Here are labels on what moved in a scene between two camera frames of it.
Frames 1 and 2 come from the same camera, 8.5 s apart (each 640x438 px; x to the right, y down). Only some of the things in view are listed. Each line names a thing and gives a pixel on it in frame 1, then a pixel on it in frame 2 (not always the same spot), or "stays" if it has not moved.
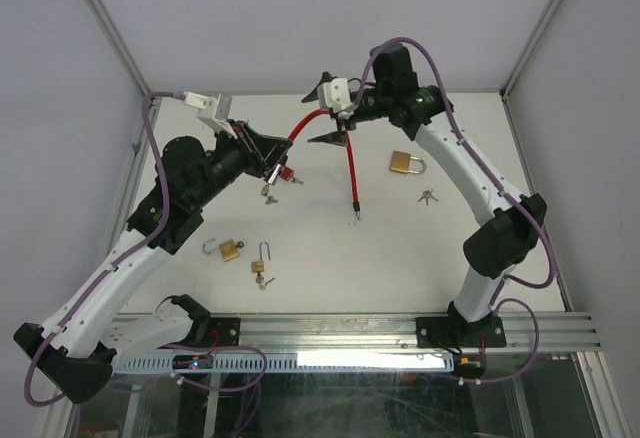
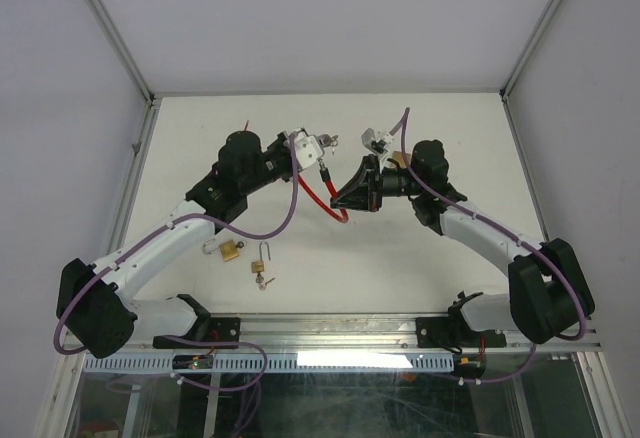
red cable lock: (288, 174) -> (325, 176)
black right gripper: (337, 138) -> (368, 173)
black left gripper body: (232, 158) -> (275, 164)
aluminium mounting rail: (397, 333) stays
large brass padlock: (404, 162) stays
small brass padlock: (259, 266) stays
